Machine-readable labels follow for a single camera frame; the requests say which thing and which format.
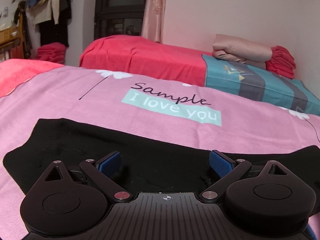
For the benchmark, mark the black pants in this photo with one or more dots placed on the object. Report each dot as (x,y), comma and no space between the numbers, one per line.
(168,158)

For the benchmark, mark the pink printed bed sheet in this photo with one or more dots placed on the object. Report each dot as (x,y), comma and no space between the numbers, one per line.
(115,99)

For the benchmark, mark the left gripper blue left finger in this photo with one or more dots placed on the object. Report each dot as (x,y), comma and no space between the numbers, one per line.
(109,164)

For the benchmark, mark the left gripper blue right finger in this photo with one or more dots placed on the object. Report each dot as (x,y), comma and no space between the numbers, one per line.
(221,163)

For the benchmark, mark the hanging clothes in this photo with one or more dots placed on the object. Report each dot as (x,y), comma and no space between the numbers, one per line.
(50,17)

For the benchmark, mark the pink curtain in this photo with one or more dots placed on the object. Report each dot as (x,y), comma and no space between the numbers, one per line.
(153,21)

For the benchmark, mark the red folded cloth pile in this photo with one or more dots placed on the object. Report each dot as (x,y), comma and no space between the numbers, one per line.
(53,52)

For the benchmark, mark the coral red blanket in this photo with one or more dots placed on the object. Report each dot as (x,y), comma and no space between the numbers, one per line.
(15,72)

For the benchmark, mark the folded beige quilt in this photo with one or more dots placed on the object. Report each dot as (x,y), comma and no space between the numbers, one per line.
(239,50)

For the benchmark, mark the folded red blanket stack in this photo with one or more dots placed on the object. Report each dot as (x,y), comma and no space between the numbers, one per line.
(281,62)

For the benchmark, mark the dark window frame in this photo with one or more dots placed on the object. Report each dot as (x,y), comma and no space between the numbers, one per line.
(118,17)

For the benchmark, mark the wooden shelf unit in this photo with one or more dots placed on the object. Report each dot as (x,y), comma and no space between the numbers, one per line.
(13,42)

